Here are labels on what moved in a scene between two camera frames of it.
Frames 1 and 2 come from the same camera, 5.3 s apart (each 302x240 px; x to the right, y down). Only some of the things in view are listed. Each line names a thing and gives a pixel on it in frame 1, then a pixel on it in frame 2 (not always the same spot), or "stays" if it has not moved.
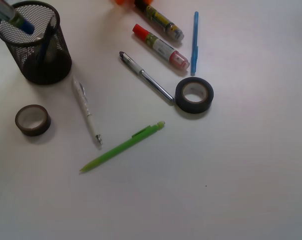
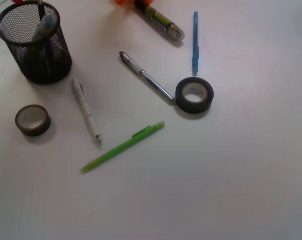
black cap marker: (163, 23) stays
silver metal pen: (139, 70) stays
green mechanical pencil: (122, 146) stays
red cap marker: (161, 48) -> (18, 1)
